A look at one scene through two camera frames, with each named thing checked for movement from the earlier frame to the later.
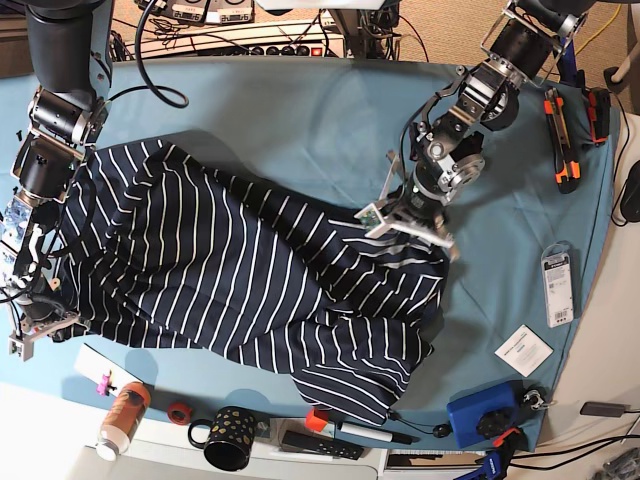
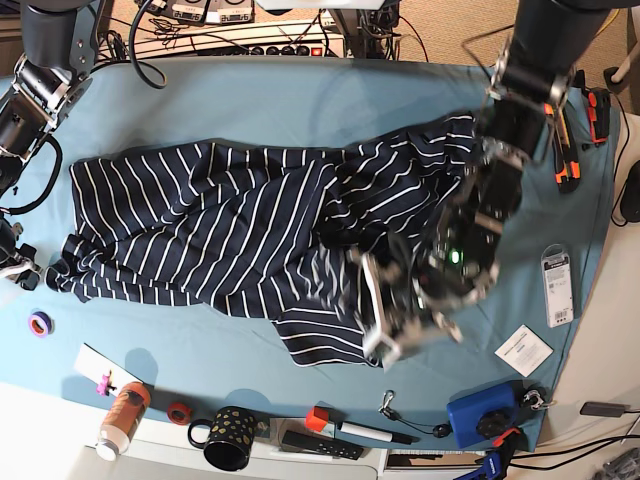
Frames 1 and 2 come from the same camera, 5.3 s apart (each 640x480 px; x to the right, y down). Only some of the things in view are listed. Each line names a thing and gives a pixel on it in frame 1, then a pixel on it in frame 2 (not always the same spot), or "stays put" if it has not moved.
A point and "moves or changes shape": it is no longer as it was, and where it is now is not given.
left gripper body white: x=30 y=329 → x=13 y=270
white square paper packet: x=524 y=350 stays put
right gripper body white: x=391 y=223 → x=384 y=346
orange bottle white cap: x=122 y=420 stays put
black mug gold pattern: x=231 y=435 stays put
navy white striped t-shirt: x=165 y=251 moves or changes shape
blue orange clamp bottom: x=496 y=460 stays put
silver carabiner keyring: x=540 y=404 stays put
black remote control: x=322 y=444 stays put
